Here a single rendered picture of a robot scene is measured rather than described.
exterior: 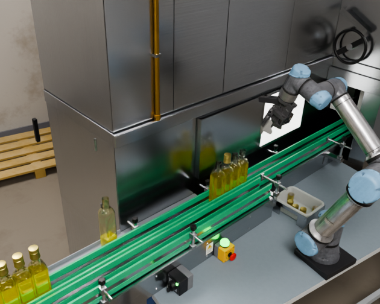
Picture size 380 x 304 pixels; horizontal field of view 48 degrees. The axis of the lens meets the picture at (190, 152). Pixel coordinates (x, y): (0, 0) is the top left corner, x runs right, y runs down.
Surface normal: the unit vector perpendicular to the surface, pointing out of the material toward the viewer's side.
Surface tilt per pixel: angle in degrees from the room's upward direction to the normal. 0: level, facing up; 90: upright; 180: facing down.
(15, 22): 90
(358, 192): 81
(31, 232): 0
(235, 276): 0
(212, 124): 90
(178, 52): 90
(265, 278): 0
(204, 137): 90
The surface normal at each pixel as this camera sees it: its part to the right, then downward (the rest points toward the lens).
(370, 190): -0.70, 0.21
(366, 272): 0.03, -0.86
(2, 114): 0.54, 0.43
